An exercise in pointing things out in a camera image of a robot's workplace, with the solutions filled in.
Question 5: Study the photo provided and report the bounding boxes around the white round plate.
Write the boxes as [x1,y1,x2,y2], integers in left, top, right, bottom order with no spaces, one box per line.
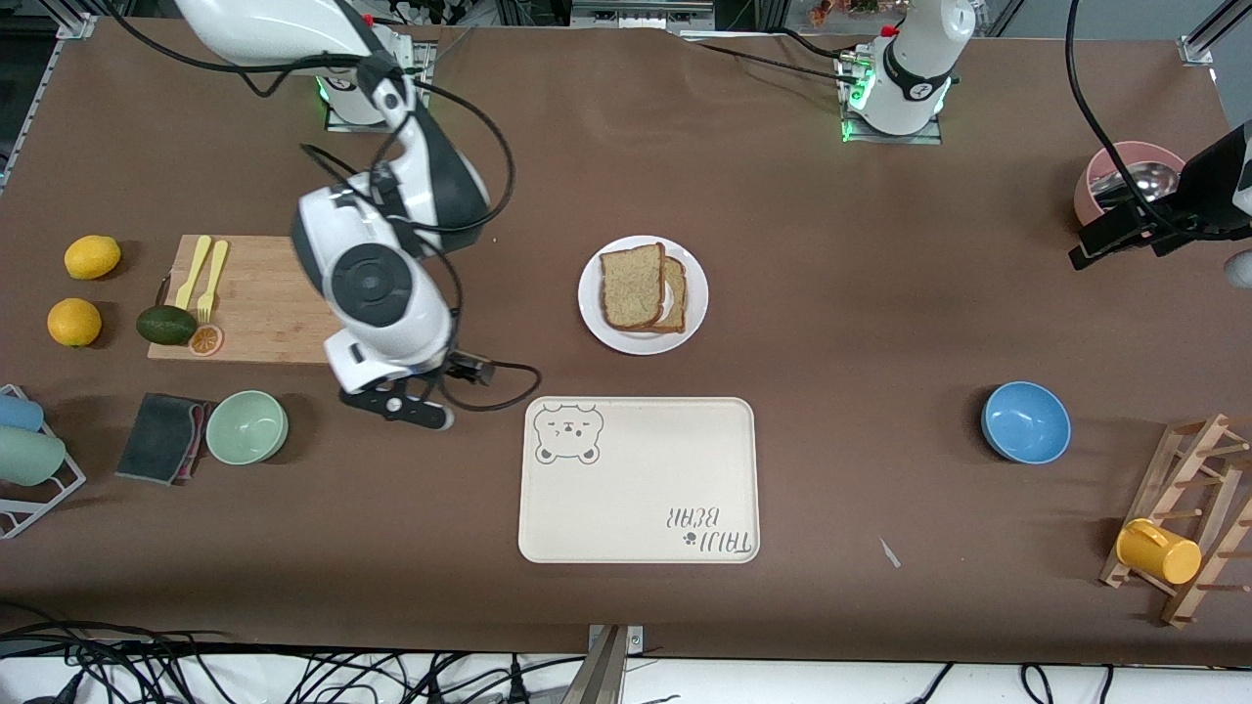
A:
[577,235,709,355]

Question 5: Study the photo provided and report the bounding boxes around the toy bread slice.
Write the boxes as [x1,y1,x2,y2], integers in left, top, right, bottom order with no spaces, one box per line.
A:
[646,256,689,335]
[599,242,667,330]

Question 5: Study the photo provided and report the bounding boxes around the metal spoon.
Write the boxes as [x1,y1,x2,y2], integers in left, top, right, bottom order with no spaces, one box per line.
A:
[1091,162,1180,211]

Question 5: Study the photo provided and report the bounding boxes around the pink bowl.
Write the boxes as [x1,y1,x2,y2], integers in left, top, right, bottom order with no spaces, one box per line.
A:
[1074,141,1186,228]

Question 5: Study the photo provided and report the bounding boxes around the aluminium corner profile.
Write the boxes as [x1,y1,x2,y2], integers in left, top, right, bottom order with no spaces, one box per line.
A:
[1179,0,1252,67]

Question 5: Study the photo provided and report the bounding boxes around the blue bowl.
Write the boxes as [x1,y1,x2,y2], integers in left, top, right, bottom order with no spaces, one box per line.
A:
[981,381,1072,464]

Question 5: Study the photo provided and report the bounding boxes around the cream bear print tray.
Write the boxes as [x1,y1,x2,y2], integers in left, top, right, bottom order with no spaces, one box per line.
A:
[517,396,761,565]

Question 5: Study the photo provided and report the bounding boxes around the wooden cutting board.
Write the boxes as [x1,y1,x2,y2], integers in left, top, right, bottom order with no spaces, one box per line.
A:
[147,236,338,365]

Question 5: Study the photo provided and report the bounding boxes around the light green bowl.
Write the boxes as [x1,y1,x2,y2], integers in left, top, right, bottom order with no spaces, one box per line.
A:
[205,390,290,465]

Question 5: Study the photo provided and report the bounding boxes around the wooden cup rack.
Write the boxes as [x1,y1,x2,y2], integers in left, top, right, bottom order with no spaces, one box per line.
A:
[1098,413,1252,628]

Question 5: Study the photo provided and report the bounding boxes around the yellow plastic fork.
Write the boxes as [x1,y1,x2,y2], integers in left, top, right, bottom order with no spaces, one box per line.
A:
[197,241,229,325]

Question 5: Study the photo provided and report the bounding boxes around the yellow plastic knife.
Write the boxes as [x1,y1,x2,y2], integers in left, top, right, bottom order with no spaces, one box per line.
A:
[175,235,212,312]

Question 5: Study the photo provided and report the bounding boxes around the yellow mug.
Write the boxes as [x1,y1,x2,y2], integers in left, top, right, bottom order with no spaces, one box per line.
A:
[1115,518,1203,586]

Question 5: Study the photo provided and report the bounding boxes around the green toy avocado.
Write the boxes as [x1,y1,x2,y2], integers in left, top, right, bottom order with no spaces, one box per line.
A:
[135,305,199,346]

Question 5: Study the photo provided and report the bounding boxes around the dark grey cloth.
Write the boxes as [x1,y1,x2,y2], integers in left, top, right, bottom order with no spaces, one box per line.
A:
[115,393,208,486]

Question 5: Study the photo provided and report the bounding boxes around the colourful toy pile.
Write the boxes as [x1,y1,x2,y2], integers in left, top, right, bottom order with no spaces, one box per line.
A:
[807,0,881,25]

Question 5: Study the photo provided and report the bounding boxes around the yellow toy lemon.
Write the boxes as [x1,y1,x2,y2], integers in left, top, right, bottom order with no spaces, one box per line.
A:
[64,235,122,282]
[47,297,103,348]

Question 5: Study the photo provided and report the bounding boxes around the green cup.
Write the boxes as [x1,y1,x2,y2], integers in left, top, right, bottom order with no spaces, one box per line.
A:
[0,425,67,487]

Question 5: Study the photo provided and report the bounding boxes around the blue cup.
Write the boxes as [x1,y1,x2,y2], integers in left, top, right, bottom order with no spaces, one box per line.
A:
[0,393,46,433]

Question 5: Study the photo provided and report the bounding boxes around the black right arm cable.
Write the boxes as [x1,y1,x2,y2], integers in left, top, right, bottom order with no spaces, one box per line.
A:
[103,0,544,412]

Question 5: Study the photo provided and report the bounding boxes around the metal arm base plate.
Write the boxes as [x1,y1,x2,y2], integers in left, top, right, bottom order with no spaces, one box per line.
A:
[837,51,944,146]
[323,37,433,134]

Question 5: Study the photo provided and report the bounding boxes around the aluminium profile with bracket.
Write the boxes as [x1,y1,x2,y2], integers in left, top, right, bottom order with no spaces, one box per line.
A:
[559,624,647,704]

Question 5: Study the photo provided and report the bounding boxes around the black table cable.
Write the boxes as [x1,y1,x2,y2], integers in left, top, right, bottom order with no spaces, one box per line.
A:
[778,27,867,65]
[680,37,862,89]

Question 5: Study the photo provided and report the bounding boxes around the metal frame equipment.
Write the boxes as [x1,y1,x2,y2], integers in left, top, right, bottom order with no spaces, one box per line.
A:
[494,0,783,30]

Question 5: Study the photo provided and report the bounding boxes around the white wire rack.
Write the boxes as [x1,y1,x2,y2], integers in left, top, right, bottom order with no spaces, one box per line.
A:
[0,384,87,540]

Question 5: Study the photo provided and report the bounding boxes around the black floor cable bundle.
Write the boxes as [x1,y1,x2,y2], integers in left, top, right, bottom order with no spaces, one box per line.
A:
[0,601,588,704]

